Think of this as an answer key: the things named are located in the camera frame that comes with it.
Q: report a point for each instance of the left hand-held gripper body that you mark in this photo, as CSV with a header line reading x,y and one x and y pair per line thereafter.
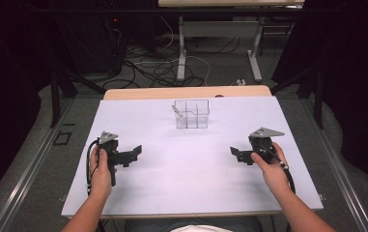
x,y
114,156

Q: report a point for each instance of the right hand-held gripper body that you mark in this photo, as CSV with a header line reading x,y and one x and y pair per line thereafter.
x,y
262,145

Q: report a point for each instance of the silver metal utensil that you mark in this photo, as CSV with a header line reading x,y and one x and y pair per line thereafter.
x,y
177,111

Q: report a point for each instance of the clear plastic compartment organizer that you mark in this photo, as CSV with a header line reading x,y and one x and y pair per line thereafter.
x,y
192,114

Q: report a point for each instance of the person's left hand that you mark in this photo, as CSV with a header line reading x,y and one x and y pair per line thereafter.
x,y
100,180

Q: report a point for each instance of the person's right hand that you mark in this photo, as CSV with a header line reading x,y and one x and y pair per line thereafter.
x,y
275,177

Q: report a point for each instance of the white table cover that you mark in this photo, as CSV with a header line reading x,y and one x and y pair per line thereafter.
x,y
188,177

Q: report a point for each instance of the white power plug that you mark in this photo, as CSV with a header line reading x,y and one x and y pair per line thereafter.
x,y
241,82

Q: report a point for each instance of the black metal stand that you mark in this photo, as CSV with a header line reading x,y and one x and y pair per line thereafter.
x,y
317,96
55,96

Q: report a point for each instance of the person's white shirt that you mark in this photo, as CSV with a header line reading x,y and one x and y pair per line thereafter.
x,y
201,228

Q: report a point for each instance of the black equipment with red light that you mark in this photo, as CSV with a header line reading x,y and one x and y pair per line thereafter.
x,y
112,42

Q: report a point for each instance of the desk with white legs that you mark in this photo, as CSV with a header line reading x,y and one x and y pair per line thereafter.
x,y
220,29

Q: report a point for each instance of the metal floor rail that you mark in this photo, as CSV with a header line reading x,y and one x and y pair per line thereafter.
x,y
27,167
336,167

